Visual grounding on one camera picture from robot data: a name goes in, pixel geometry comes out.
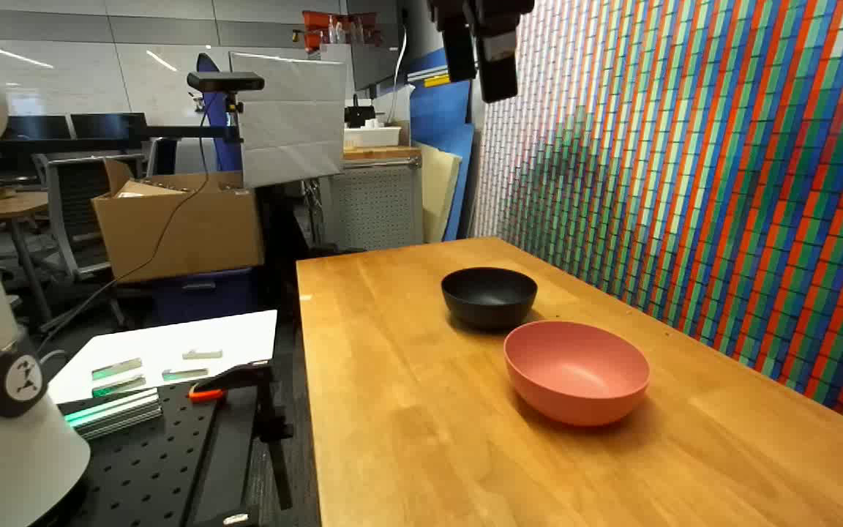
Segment blue foam board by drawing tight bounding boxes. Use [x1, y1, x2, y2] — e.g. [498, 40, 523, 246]
[409, 82, 476, 240]

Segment black perforated breadboard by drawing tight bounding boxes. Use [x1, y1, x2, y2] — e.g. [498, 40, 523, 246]
[46, 385, 216, 527]

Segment orange handled clamp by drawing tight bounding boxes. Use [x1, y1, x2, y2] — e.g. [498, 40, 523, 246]
[185, 363, 274, 407]

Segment cardboard box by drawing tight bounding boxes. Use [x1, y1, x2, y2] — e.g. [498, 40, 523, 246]
[94, 173, 264, 283]

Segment black camera on stand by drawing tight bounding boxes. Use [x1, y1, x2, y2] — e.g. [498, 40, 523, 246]
[188, 69, 267, 94]

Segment white paper sheet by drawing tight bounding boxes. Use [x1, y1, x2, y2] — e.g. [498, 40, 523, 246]
[50, 311, 277, 404]

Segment white panel board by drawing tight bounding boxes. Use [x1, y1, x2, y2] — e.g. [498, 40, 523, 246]
[230, 51, 346, 188]

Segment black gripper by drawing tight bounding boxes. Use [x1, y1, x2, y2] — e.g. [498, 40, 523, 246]
[426, 0, 536, 101]

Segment pink bowl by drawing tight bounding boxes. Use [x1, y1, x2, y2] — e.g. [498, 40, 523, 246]
[503, 321, 650, 428]

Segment black bowl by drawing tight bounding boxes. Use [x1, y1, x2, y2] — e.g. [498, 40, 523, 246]
[443, 267, 539, 331]

